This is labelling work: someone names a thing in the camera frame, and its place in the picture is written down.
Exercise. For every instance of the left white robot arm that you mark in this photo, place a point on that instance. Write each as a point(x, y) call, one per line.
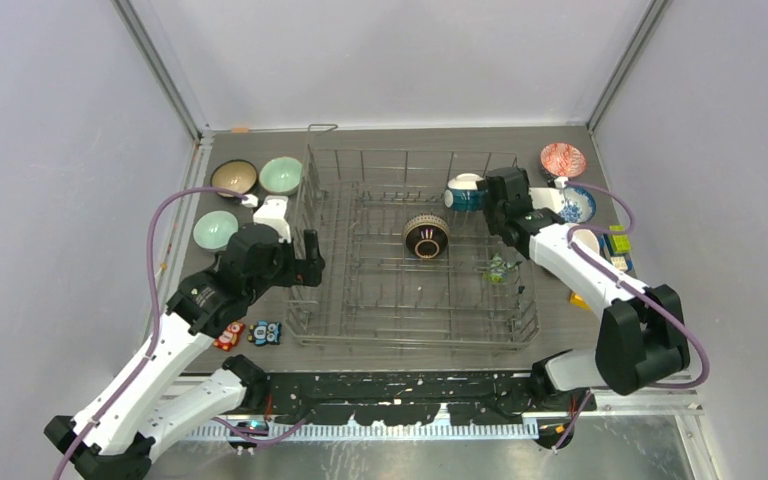
point(126, 428)

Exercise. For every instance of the grey wire dish rack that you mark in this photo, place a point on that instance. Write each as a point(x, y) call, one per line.
point(402, 269)

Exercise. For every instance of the dark teal bowl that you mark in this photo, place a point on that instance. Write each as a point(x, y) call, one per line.
point(238, 175)

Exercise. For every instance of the celadon green bowl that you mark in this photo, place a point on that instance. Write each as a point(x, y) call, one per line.
point(213, 230)
point(281, 175)

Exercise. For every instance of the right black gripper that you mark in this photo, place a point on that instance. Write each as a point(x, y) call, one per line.
point(489, 208)

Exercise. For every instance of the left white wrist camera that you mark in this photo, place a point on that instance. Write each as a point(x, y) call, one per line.
point(270, 210)

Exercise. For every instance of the blue floral white bowl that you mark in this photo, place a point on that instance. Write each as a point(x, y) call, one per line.
point(577, 205)

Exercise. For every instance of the blue owl puzzle piece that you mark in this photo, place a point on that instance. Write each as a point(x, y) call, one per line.
point(262, 333)

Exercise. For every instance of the toy block car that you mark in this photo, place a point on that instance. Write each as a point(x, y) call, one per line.
point(619, 247)

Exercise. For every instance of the yellow window toy block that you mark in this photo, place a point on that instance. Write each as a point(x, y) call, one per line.
point(578, 301)

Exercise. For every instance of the plain beige bowl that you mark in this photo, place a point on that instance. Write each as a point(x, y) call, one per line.
point(587, 238)

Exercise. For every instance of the teal white bowl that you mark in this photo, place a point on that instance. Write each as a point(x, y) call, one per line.
point(462, 193)

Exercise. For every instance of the red blue zigzag bowl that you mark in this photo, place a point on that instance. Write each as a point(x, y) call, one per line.
point(561, 159)

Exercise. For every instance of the green owl puzzle piece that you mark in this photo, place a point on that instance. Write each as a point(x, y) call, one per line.
point(498, 269)

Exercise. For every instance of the brown striped bowl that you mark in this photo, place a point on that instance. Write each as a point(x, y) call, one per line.
point(426, 236)

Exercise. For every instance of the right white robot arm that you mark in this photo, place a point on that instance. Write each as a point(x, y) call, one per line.
point(642, 338)

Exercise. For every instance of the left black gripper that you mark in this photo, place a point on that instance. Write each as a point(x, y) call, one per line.
point(307, 271)

